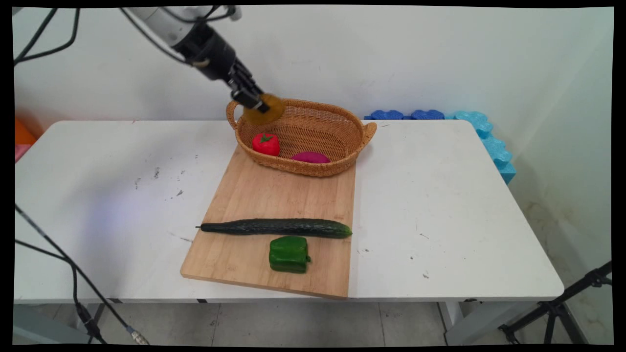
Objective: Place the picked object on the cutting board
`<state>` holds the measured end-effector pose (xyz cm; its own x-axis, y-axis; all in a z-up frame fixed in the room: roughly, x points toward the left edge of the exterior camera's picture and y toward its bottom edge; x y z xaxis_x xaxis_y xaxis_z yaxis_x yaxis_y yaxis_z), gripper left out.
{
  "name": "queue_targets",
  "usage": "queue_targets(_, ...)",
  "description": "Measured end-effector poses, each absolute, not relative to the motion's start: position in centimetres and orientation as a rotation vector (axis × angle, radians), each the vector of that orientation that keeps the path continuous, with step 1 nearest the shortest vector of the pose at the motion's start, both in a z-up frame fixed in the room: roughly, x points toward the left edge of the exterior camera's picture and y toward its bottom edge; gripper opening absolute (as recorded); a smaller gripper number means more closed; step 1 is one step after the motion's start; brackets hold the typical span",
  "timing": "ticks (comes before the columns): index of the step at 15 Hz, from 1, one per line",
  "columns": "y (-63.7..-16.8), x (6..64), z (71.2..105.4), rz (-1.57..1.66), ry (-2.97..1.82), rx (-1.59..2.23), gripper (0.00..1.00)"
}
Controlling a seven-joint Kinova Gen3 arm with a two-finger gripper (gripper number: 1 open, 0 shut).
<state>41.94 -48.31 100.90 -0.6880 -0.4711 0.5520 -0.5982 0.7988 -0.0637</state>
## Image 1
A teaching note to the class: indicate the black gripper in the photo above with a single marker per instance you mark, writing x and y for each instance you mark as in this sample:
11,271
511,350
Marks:
215,51

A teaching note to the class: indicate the brown toy potato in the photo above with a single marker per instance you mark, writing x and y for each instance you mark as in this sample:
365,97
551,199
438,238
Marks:
271,113

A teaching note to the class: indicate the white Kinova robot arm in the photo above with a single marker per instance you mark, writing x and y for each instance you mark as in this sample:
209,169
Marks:
164,22

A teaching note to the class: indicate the red toy tomato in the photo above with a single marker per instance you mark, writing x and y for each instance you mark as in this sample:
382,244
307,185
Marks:
266,144

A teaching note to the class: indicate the woven wicker basket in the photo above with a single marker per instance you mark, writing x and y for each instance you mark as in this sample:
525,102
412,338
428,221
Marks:
318,132

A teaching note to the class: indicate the purple toy sweet potato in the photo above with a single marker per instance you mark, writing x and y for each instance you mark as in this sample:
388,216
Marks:
311,157

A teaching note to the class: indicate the wooden cutting board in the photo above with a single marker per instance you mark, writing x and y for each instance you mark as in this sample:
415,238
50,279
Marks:
274,200

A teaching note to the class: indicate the dark blue foam mat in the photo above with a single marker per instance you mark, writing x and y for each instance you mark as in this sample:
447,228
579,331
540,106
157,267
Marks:
428,115
386,115

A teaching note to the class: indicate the dark green cucumber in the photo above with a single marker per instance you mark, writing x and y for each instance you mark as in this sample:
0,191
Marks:
279,227

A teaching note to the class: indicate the green toy bell pepper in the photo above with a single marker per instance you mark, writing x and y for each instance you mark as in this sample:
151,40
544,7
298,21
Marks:
288,254

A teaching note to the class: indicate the orange box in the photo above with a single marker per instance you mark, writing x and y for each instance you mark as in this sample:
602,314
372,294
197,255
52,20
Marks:
23,133

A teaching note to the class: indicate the pink box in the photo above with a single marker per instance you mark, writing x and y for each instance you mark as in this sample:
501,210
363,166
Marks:
21,152

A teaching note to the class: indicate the cyan foam mat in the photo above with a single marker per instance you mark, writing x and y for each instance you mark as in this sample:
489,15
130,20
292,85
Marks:
494,146

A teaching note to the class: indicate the dark metal table leg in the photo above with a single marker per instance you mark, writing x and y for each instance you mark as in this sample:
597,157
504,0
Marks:
98,318

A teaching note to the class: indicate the white table leg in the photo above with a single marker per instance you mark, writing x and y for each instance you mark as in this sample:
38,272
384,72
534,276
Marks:
452,320

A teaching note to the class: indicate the black tripod stand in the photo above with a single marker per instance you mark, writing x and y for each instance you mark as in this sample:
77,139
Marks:
552,308

